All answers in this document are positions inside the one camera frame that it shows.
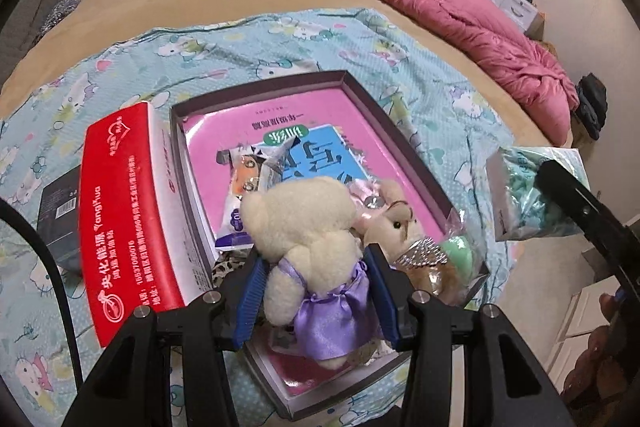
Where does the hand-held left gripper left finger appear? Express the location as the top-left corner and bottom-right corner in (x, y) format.
(60, 256), (268, 427)

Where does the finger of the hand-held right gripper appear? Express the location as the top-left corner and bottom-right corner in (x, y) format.
(536, 159), (640, 303)

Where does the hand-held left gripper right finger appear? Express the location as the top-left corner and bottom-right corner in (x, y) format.
(364, 244), (576, 427)

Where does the leopard print scrunchie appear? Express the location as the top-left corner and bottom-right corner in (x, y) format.
(209, 254), (248, 295)

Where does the teal tissue pack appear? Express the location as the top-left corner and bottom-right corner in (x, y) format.
(486, 146), (586, 242)

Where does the green sponge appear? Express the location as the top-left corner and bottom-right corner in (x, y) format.
(439, 207), (490, 293)

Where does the snack packet with cartoon face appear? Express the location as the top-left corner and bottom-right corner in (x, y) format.
(215, 142), (301, 253)

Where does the plush bear silver dress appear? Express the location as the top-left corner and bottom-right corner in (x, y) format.
(361, 179), (463, 305)

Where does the plush bear purple dress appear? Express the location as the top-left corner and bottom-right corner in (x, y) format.
(240, 176), (385, 369)

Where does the pink cloth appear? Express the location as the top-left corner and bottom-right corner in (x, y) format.
(347, 181), (388, 228)

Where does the dark cardboard box tray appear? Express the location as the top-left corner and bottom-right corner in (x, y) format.
(169, 69), (491, 423)

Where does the person's right hand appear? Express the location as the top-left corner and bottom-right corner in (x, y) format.
(562, 292), (640, 408)

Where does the black bag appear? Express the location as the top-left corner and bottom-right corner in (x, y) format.
(575, 74), (608, 140)

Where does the red tissue box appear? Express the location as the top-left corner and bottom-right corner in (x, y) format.
(80, 102), (213, 350)

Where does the pink book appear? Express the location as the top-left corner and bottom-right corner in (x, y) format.
(181, 87), (441, 400)

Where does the small black box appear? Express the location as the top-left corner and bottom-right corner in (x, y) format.
(37, 164), (83, 278)

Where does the pink quilt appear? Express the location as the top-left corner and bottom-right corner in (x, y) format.
(268, 0), (578, 146)

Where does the light blue printed blanket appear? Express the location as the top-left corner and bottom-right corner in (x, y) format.
(0, 7), (516, 427)

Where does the dark floral cloth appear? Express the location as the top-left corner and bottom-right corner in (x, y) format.
(32, 0), (83, 48)

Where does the grey quilted sofa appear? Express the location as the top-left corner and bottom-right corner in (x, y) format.
(0, 0), (58, 78)

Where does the black cable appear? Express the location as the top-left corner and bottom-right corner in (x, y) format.
(0, 199), (83, 408)

